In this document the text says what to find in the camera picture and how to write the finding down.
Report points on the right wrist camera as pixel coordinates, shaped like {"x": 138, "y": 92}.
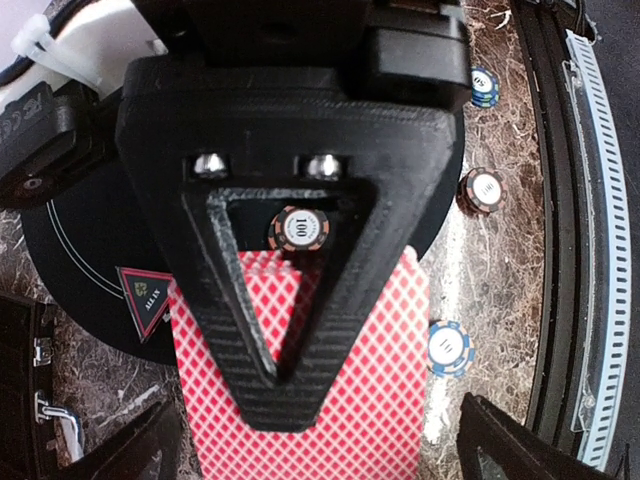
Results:
{"x": 52, "y": 139}

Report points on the round black poker mat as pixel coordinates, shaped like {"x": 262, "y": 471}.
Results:
{"x": 77, "y": 241}

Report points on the red triangular all-in marker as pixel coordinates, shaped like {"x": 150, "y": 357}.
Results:
{"x": 146, "y": 295}

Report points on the brown chip mat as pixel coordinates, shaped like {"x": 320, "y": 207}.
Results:
{"x": 296, "y": 229}

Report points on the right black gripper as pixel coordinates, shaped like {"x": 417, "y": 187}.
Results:
{"x": 406, "y": 52}

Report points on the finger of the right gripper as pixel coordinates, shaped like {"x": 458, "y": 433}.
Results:
{"x": 350, "y": 179}

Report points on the white slotted cable duct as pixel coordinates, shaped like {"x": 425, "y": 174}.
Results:
{"x": 608, "y": 252}

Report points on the black poker chip case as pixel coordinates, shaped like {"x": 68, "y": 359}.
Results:
{"x": 33, "y": 428}

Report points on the blue green chip stack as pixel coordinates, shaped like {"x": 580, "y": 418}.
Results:
{"x": 485, "y": 88}

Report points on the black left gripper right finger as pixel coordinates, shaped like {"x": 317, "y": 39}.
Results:
{"x": 486, "y": 430}

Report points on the red-backed card deck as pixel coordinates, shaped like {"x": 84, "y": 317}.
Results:
{"x": 370, "y": 425}

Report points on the brown white chip stack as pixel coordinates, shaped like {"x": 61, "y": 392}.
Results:
{"x": 482, "y": 191}

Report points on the blue white chip stack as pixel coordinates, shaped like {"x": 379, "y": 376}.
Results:
{"x": 450, "y": 349}

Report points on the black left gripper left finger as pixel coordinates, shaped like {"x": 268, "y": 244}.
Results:
{"x": 146, "y": 448}

